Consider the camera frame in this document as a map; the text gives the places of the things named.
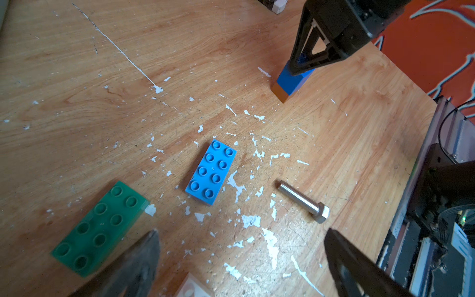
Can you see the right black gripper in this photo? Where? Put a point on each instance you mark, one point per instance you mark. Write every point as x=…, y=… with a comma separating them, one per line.
x=331, y=31

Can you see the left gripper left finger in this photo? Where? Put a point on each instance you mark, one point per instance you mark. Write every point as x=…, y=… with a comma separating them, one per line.
x=132, y=274

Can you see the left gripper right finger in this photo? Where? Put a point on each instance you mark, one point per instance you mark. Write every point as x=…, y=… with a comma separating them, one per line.
x=354, y=274

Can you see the green 2x4 lego brick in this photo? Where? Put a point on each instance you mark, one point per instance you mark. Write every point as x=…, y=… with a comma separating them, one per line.
x=93, y=239

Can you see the brown 2x2 lego plate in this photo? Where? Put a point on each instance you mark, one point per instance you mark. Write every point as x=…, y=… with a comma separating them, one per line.
x=282, y=94

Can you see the light blue 2x4 lego brick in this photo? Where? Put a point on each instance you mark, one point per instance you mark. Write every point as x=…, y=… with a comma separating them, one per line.
x=211, y=172

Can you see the white 2x2 lego brick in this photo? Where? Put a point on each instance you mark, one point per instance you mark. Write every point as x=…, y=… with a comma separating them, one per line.
x=192, y=287

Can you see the black comb-like tool strip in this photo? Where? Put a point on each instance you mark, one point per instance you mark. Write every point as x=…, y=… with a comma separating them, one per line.
x=276, y=6

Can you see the steel hex bolt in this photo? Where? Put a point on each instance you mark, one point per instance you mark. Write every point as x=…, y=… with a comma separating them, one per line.
x=319, y=211

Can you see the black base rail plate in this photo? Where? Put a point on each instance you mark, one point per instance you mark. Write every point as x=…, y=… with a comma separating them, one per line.
x=430, y=246

